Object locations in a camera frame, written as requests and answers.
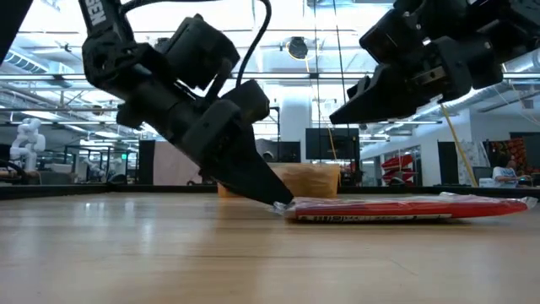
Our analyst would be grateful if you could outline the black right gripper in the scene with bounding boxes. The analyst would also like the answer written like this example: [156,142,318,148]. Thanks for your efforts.
[330,0,507,126]

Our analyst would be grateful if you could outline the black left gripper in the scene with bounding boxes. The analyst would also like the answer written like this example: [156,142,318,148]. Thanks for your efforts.
[116,73,294,206]

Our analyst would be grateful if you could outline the red Orville popcorn bag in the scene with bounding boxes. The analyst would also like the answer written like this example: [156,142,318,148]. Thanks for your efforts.
[272,192,539,224]

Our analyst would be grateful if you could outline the black partition panel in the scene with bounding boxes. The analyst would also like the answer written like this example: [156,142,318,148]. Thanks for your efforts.
[138,139,156,186]
[437,141,460,186]
[278,141,302,164]

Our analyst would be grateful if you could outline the pale pink curtain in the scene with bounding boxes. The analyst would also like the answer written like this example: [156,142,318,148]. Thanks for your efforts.
[153,141,203,186]

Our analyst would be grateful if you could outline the long ceiling light bar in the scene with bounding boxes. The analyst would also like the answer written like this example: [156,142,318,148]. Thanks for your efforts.
[0,72,540,82]

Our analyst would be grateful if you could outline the orange translucent plastic basket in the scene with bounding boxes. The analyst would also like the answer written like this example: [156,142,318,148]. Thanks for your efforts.
[217,162,341,199]

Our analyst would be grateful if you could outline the red storage shelves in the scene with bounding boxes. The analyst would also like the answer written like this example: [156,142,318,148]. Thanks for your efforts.
[381,153,417,183]

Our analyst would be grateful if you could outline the black monitor screen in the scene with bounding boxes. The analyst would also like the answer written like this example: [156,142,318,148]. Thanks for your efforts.
[305,128,361,161]

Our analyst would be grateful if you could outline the white patterned hanging cloth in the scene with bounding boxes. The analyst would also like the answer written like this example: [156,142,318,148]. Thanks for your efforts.
[457,140,490,187]

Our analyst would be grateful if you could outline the orange patterned hanging cloth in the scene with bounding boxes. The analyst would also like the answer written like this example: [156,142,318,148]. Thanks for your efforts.
[489,138,528,176]

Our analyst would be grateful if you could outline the black hanging power cable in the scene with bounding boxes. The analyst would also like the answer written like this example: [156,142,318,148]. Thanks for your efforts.
[332,0,351,128]

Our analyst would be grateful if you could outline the thin black hanging cable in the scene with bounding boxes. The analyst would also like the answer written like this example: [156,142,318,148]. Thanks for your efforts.
[312,0,321,164]

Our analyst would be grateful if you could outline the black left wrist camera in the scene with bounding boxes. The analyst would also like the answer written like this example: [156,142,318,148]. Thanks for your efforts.
[161,13,242,92]

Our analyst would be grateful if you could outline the black ceiling cable reel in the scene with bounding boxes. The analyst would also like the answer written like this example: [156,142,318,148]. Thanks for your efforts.
[288,36,309,60]

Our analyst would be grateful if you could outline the yellow hanging power cable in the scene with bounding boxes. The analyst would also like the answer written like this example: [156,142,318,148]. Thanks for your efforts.
[438,103,480,187]

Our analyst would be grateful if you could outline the black aluminium table frame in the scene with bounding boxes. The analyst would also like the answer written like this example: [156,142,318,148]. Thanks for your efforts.
[0,184,540,200]

